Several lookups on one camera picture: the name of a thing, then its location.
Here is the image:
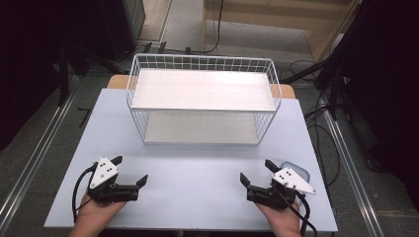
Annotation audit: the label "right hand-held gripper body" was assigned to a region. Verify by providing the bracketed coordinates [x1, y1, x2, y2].
[246, 166, 318, 210]

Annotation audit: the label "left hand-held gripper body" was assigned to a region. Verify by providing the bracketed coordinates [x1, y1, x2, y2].
[86, 156, 141, 203]

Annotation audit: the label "person's right hand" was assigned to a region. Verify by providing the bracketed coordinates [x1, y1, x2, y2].
[255, 199, 302, 237]

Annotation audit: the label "person's left hand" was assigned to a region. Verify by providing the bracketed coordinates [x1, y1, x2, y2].
[68, 192, 128, 237]

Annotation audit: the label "clear blue plastic container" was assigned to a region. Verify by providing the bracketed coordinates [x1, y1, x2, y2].
[280, 160, 311, 184]

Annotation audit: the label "black metal stand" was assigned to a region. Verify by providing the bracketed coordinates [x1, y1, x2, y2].
[280, 55, 352, 121]

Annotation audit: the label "black curtain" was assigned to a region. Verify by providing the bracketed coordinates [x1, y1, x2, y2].
[332, 0, 419, 211]
[0, 0, 103, 152]

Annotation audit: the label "dark cabinet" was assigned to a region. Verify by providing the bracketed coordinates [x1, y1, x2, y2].
[98, 0, 147, 61]

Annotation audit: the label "light wooden shelf unit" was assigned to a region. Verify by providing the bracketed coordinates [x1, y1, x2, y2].
[201, 0, 362, 63]

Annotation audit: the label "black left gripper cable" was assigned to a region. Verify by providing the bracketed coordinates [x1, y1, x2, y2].
[71, 162, 99, 224]

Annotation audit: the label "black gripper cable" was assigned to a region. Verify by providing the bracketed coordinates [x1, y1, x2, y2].
[278, 190, 319, 237]
[71, 162, 99, 224]

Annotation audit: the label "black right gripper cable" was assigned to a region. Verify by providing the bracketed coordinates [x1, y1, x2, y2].
[278, 190, 319, 237]

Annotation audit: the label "black floor cables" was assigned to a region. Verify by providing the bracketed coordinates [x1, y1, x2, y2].
[280, 58, 342, 191]

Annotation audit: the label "aluminium floor rail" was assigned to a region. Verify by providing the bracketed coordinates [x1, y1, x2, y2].
[321, 108, 386, 237]
[0, 74, 84, 226]

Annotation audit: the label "white wire shelf rack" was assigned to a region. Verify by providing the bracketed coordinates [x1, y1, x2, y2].
[125, 52, 283, 146]

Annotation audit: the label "black hanging cable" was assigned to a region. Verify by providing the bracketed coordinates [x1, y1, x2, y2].
[164, 0, 225, 55]

